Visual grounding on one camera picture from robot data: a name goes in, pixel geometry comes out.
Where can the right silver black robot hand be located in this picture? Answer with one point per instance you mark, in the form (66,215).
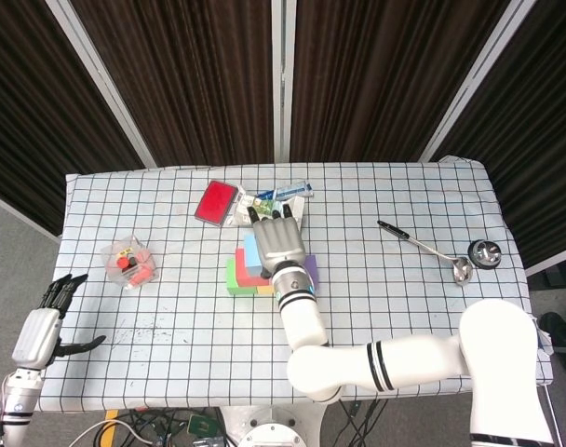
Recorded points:
(278,242)

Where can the plastic bag of small items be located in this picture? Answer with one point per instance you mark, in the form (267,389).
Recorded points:
(129,265)

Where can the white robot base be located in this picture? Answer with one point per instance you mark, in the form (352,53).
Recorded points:
(273,433)

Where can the red ink pad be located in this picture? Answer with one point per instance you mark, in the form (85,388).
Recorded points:
(215,202)

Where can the green circuit board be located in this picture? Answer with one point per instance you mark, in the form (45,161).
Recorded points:
(200,423)

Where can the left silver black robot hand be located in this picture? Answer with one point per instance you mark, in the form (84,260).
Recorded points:
(38,337)

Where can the crumpled white snack bag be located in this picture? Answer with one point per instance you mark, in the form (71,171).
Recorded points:
(264,207)

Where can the yellow foam cube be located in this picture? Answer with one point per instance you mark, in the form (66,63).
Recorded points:
(265,290)

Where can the red foam cube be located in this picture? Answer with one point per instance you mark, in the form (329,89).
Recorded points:
(246,272)

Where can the dark brown partition panel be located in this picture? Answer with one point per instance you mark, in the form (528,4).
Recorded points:
(381,70)
(180,70)
(543,116)
(31,93)

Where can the blue white tube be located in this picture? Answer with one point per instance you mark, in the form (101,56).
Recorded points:
(292,189)

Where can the small metal cup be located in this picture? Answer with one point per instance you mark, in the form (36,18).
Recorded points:
(484,253)

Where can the purple foam cube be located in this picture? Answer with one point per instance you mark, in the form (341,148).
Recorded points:
(313,270)

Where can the green foam cube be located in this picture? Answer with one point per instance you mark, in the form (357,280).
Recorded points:
(238,288)

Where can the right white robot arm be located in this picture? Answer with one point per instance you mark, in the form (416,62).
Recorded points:
(381,358)

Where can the blue foam cube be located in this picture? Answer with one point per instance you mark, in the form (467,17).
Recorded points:
(251,253)

